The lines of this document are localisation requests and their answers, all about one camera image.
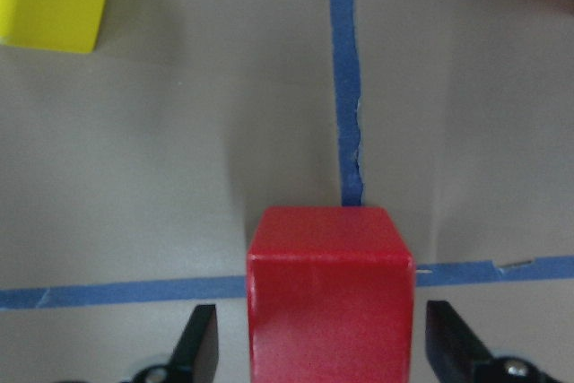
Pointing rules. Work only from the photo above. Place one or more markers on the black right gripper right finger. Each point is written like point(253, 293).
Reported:
point(456, 354)

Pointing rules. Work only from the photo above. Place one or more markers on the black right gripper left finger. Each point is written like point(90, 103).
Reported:
point(196, 355)

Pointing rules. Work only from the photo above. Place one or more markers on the red wooden block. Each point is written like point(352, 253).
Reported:
point(330, 294)

